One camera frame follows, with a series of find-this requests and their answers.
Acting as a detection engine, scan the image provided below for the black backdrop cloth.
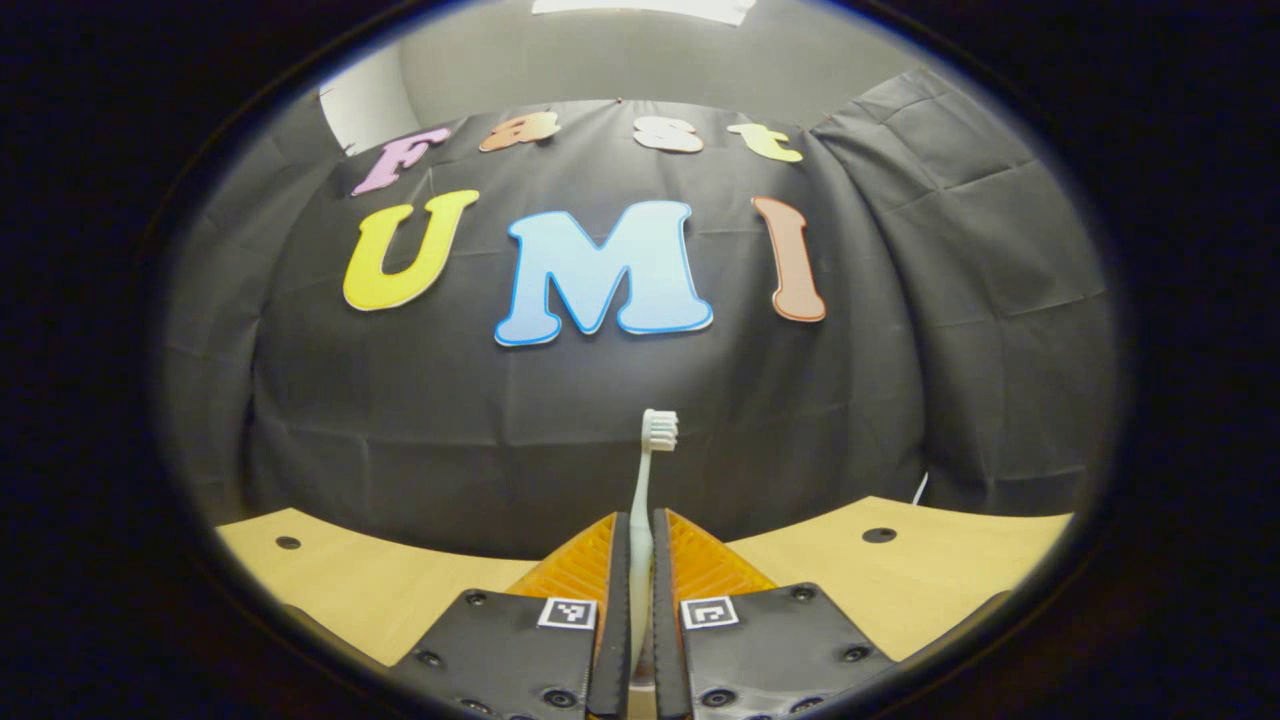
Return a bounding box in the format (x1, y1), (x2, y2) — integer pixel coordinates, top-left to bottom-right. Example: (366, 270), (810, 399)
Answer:
(160, 65), (1118, 561)

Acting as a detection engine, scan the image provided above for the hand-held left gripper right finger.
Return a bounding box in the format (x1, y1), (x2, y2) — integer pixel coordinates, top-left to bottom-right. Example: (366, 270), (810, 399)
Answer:
(651, 507), (897, 720)

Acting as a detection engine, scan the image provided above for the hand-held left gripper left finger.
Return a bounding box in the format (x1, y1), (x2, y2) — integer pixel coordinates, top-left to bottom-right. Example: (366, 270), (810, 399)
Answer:
(387, 511), (634, 720)

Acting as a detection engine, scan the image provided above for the light wooden desktop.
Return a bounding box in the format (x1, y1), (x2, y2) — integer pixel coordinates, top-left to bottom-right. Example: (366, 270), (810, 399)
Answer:
(215, 495), (1076, 720)

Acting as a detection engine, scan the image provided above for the large ceiling light panel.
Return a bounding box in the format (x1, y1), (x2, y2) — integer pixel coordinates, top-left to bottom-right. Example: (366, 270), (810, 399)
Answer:
(530, 0), (758, 27)

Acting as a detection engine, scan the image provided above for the pale green toothbrush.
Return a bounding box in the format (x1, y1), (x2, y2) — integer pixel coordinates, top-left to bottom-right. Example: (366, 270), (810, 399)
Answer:
(627, 408), (680, 691)

